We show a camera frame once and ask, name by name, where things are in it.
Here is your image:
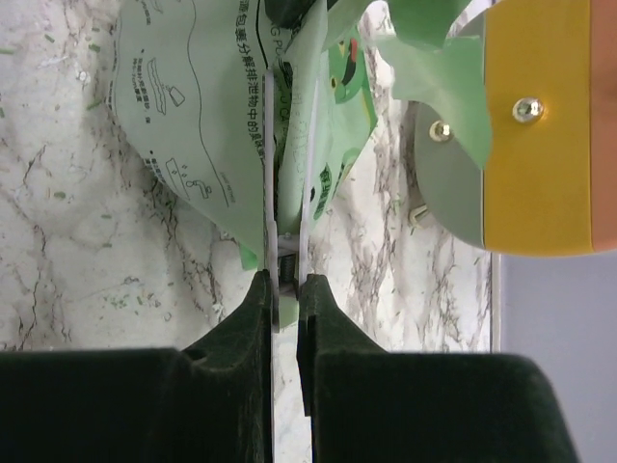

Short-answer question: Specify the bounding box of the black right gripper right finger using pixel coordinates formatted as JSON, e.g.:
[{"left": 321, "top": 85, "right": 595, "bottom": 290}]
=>
[{"left": 297, "top": 274, "right": 578, "bottom": 462}]

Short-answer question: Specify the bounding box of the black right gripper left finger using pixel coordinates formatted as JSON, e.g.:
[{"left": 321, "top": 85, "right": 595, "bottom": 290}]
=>
[{"left": 1, "top": 271, "right": 273, "bottom": 462}]

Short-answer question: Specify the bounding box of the grey plastic bag clip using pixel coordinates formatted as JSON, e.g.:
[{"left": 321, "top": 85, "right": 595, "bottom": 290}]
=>
[{"left": 263, "top": 69, "right": 319, "bottom": 333}]

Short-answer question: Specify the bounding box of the green cat litter bag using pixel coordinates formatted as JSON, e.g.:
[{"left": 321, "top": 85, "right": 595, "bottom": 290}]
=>
[{"left": 108, "top": 0, "right": 494, "bottom": 329}]

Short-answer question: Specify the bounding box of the cream round drawer cabinet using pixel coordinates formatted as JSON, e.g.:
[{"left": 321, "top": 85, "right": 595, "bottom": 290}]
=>
[{"left": 415, "top": 1, "right": 616, "bottom": 257}]

